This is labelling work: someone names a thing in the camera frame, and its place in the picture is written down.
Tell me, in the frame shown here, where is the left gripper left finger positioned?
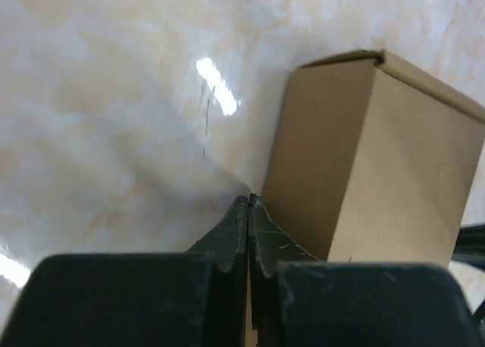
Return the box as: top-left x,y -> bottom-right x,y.
1,196 -> 249,346

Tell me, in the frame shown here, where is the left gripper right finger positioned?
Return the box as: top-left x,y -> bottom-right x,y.
248,195 -> 484,346

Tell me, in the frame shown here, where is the brown cardboard box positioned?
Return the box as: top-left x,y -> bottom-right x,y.
262,50 -> 484,267

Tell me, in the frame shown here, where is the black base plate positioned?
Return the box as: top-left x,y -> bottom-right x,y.
452,224 -> 485,271

